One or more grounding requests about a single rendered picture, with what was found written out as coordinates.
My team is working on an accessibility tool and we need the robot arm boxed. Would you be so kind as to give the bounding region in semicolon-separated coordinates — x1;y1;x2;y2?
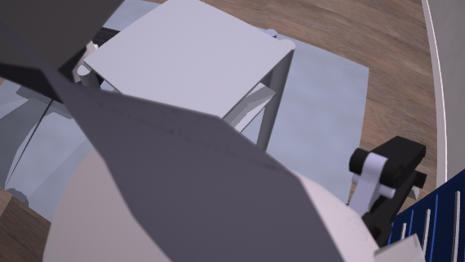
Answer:
0;0;426;262

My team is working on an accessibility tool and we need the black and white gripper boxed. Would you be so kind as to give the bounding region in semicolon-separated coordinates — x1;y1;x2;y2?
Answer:
346;135;427;249

